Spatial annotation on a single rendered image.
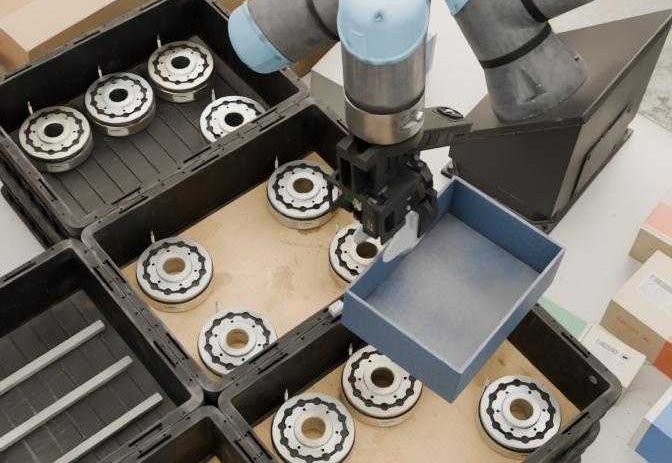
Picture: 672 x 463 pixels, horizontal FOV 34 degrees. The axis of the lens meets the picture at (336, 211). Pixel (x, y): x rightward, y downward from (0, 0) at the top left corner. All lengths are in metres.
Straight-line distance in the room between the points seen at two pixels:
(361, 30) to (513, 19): 0.66
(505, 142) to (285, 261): 0.38
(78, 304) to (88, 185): 0.20
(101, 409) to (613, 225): 0.85
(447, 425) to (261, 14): 0.60
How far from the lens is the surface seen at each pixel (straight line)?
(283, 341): 1.33
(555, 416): 1.40
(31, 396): 1.45
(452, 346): 1.19
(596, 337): 1.59
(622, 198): 1.82
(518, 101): 1.60
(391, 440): 1.39
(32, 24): 1.81
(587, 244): 1.75
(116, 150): 1.65
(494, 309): 1.22
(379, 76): 0.94
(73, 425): 1.42
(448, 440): 1.40
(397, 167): 1.07
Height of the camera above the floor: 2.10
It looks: 54 degrees down
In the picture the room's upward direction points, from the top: 4 degrees clockwise
